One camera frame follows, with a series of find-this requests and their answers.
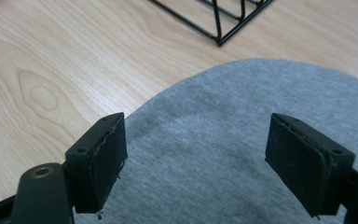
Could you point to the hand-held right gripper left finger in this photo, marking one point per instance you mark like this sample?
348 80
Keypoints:
105 161

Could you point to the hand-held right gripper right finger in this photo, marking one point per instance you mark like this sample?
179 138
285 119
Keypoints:
304 168

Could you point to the grey garment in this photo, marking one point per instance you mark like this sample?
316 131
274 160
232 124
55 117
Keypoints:
214 124

